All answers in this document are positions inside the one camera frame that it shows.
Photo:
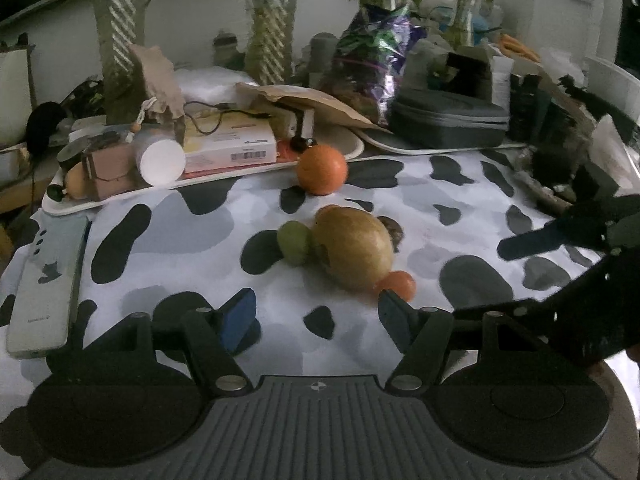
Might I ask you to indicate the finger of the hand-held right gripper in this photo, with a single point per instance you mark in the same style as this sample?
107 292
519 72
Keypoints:
520 307
530 242

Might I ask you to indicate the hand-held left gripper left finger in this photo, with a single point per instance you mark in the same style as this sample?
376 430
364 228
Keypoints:
239 317

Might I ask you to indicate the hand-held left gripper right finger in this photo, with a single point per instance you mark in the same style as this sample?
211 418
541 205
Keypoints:
392 316

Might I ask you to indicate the small orange tomato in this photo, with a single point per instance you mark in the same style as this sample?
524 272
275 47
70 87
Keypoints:
398 284

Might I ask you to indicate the brown oval fruit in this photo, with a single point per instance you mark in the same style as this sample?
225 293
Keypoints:
355 250

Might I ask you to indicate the small dark brown fruit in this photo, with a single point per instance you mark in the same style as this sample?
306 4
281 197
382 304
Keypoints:
392 230

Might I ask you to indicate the green round fruit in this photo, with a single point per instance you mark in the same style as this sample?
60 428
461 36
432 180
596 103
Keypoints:
294 242

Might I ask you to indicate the large orange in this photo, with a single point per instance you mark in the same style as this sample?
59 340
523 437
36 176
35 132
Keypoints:
322 169

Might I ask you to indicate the cow print tablecloth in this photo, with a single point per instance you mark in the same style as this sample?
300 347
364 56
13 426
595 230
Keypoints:
200 240

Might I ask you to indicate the black boxes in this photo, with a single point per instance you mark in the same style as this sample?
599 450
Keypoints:
525 107

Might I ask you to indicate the grey zip case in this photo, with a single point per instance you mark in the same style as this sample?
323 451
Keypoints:
447 120

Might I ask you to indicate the tall white box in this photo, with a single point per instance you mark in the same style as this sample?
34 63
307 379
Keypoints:
502 80

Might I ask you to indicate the pink and white box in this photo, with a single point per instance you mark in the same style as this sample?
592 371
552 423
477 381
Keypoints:
230 147

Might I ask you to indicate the white bin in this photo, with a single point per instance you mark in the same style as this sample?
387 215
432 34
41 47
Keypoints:
612 90

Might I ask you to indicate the white flat tray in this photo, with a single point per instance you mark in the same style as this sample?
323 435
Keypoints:
380 141

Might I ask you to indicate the white cylindrical bottle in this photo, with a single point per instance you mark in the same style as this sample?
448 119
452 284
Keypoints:
160 157

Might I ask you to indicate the black square pot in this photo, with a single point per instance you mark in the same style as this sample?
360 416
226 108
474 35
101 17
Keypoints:
467 72

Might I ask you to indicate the white oval tray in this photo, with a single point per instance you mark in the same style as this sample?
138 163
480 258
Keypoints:
340 142

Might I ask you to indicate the small pink cardboard box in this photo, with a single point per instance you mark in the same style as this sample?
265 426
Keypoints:
110 170

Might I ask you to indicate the white smartphone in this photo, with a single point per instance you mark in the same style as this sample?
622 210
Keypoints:
45 285

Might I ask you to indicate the orange carrots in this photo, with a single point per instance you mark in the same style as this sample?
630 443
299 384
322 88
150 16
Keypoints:
520 46

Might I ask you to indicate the brown padded envelope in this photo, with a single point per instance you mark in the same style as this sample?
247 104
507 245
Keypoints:
320 102

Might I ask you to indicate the glass vase with bamboo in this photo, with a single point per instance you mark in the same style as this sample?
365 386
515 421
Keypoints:
470 10

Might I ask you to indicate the crumpled brown paper bag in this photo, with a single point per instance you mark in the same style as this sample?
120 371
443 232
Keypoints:
157 80

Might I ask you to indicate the braided plant trunk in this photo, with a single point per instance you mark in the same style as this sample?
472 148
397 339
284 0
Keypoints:
120 45
267 25

